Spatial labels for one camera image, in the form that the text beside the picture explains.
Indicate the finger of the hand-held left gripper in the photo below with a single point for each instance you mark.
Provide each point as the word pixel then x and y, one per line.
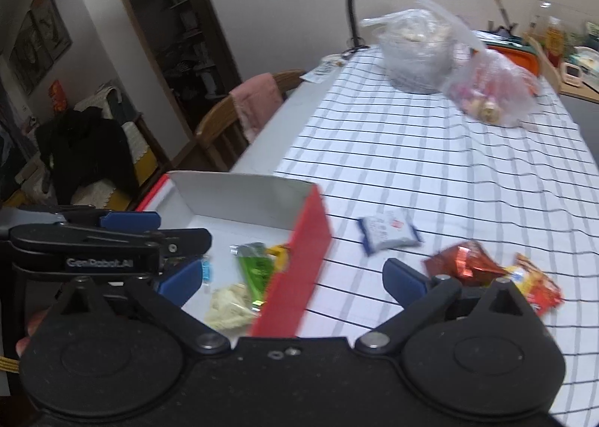
pixel 131 220
pixel 187 242

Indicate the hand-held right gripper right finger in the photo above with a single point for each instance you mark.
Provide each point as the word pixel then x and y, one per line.
pixel 402 277

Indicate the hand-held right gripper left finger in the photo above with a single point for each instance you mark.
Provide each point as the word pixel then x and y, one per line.
pixel 180 277

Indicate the blue candy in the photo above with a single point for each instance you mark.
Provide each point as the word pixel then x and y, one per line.
pixel 207 270

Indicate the white blue snack packet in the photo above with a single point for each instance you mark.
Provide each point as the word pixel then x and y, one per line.
pixel 388 230

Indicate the cream white snack packet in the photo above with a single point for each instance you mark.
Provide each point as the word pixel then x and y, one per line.
pixel 231 307

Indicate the red foil snack packet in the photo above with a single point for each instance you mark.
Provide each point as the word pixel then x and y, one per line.
pixel 463 263

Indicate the green snack packet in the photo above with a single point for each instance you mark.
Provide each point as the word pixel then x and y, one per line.
pixel 255 272

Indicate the yellow snack packet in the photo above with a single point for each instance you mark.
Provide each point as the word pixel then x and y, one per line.
pixel 278 254

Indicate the red cardboard box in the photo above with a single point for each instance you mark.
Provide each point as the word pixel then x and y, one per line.
pixel 290 305

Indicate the red orange snack packet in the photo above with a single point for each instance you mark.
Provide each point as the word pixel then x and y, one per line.
pixel 538 286

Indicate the person's left hand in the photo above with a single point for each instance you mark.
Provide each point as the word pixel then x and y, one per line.
pixel 30 328

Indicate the yellow armchair with white cover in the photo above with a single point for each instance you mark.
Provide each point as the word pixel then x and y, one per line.
pixel 140 165

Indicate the black jacket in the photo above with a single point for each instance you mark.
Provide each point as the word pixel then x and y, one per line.
pixel 89 151

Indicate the white checked tablecloth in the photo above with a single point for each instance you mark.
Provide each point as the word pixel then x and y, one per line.
pixel 421 165

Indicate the wooden chair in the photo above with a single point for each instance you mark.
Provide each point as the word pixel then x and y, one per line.
pixel 215 127

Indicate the pink towel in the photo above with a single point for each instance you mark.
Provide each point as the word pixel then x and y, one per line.
pixel 255 104

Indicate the dark bookshelf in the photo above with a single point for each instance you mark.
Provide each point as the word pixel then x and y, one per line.
pixel 178 34

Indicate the plastic bag with pink contents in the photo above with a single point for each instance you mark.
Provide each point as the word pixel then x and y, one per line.
pixel 491 90

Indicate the clear plastic bag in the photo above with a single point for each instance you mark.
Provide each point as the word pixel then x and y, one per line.
pixel 412 62

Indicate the white printed packet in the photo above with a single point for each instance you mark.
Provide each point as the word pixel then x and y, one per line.
pixel 320 71

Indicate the orange storage container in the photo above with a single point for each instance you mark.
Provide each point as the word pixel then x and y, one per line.
pixel 524 60

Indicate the white kitchen timer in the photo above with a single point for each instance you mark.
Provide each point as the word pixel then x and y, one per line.
pixel 573 74

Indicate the orange juice bottle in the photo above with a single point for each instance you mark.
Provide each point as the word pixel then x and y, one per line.
pixel 554 41

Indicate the dark framed wall picture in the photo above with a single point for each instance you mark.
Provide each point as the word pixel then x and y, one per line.
pixel 28 57
pixel 51 20

